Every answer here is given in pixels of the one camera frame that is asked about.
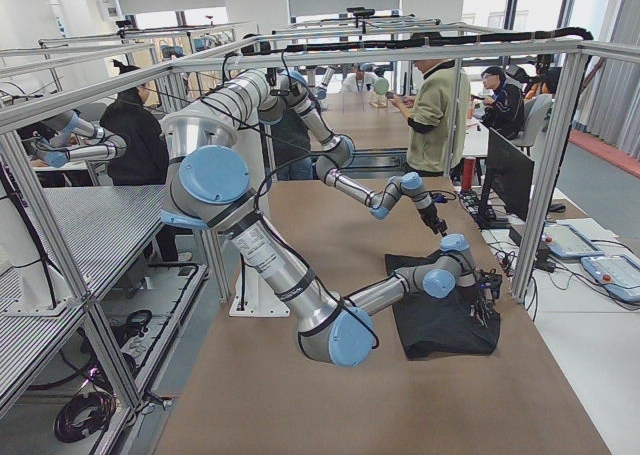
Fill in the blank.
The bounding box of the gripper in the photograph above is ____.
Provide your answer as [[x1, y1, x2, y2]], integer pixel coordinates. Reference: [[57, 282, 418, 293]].
[[469, 269, 503, 320], [418, 204, 448, 234]]

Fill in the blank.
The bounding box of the black t-shirt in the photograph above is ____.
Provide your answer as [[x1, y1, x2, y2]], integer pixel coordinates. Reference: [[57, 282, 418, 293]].
[[392, 272, 501, 360]]

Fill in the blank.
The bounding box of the black computer monitor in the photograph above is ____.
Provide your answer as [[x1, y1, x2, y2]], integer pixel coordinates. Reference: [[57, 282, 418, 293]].
[[476, 129, 534, 229]]

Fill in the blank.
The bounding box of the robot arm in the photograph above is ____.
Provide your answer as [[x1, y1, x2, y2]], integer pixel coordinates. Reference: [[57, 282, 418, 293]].
[[161, 109, 501, 367], [200, 70, 447, 236]]

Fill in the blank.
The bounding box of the person in green sweater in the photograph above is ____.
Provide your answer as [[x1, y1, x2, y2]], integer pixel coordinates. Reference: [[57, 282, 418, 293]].
[[390, 59, 470, 177]]

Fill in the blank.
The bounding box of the teach pendant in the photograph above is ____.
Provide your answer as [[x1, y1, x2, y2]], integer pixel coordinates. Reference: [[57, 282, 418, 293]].
[[541, 224, 604, 260]]

